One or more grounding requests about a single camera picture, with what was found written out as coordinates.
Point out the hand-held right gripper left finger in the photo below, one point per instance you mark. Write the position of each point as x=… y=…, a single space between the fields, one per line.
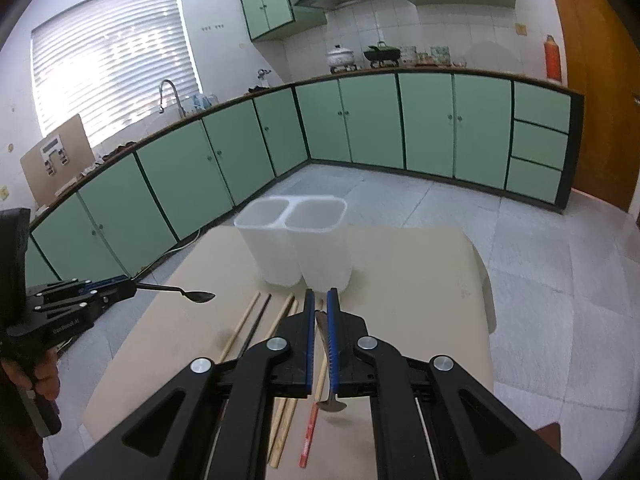
x=310 y=320

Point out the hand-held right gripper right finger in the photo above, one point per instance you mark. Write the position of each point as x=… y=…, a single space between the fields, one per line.
x=334 y=340

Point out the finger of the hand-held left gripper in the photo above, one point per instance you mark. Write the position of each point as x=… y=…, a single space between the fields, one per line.
x=100 y=285
x=117 y=294

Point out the metal spoon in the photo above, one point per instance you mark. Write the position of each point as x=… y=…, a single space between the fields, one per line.
x=326 y=347

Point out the black chopstick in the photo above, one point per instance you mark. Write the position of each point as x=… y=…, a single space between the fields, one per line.
x=255 y=322

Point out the white two-compartment utensil holder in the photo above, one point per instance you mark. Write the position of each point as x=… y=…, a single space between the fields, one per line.
x=320 y=255

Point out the black spoon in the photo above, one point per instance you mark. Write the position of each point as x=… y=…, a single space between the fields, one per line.
x=200 y=296

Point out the red patterned chopstick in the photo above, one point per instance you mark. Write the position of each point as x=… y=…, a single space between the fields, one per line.
x=308 y=435

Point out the person's left hand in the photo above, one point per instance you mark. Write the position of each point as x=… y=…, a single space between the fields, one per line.
x=47 y=375

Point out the brown cardboard sheet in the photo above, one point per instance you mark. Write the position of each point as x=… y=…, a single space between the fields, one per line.
x=75 y=135

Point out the metal kitchen faucet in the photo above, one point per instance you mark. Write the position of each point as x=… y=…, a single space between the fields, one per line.
x=161 y=95

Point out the clear plastic container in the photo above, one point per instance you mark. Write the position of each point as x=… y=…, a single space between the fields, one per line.
x=202 y=101

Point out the green base cabinet run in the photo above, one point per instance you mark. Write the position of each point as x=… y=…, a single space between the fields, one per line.
x=375 y=120

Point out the white window blind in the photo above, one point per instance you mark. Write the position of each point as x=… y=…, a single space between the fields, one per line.
x=115 y=60

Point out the glass kettle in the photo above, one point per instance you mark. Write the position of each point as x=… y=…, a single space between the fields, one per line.
x=264 y=79

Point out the green cabinet drawer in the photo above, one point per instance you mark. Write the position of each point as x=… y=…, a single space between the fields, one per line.
x=542 y=106
x=539 y=144
x=534 y=181

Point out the white cooking pot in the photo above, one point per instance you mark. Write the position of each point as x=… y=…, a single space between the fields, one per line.
x=341 y=56

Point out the dark green cooking pot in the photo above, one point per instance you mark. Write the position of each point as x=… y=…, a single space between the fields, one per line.
x=382 y=53

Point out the patterned glass jar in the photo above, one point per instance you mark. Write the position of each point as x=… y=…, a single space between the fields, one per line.
x=409 y=55
x=440 y=55

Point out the orange thermos flask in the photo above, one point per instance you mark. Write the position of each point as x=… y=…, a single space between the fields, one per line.
x=552 y=60

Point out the brown wooden door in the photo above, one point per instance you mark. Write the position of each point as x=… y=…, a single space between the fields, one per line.
x=600 y=85

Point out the beige wall switch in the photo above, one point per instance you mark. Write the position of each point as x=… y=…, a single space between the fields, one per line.
x=520 y=29

